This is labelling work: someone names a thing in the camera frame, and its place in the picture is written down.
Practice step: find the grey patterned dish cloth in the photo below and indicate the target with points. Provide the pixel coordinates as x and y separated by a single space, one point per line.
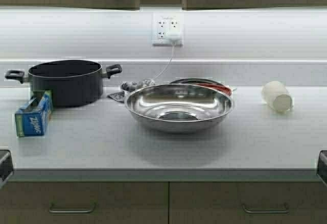
129 87

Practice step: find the middle drawer metal handle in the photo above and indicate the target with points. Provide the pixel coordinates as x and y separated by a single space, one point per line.
269 211

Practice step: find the black cooking pot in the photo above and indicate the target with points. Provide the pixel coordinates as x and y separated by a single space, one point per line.
72 83

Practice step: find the large stainless steel bowl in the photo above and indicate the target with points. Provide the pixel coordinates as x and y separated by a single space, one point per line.
179 108

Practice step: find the drawer metal handle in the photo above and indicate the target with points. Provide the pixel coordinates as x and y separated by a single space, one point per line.
269 211
61 210

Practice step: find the white plastic pitcher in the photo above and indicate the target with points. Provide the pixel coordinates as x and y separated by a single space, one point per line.
277 97

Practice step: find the left lower drawer front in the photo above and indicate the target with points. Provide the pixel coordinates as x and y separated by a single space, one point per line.
117 202

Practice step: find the left robot base shoulder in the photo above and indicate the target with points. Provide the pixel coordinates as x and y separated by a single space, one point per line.
7 169

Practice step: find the white wall power outlet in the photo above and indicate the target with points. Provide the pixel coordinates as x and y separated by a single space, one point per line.
164 22

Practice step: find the left drawer metal handle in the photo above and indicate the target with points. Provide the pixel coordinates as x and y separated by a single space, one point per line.
61 210

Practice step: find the dark round plate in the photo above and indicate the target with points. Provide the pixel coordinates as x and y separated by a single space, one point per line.
195 81

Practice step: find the white plug adapter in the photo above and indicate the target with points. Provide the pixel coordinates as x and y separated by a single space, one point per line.
173 37

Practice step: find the blue Ziploc bag box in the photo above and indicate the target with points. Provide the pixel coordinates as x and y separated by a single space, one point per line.
32 118

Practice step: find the middle lower drawer front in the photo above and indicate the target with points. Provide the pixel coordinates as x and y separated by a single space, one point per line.
215 202

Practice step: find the right robot base shoulder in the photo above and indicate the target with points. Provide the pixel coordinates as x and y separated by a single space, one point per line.
322 167

